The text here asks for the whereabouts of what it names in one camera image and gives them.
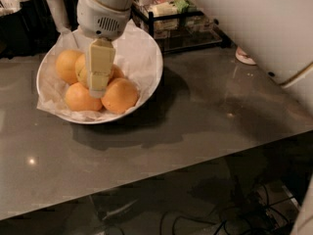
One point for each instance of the white bowl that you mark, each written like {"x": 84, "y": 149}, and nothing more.
{"x": 146, "y": 56}

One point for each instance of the hidden back right orange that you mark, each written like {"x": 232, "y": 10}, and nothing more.
{"x": 117, "y": 72}

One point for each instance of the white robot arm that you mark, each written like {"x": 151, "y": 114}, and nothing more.
{"x": 277, "y": 34}

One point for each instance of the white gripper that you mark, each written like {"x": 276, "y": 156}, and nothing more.
{"x": 98, "y": 21}

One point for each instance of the packets in rack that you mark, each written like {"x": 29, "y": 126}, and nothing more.
{"x": 172, "y": 12}

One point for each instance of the clear plastic water bottle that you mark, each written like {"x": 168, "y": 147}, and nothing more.
{"x": 244, "y": 58}

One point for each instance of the black wire rack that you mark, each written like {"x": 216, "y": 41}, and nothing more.
{"x": 180, "y": 32}

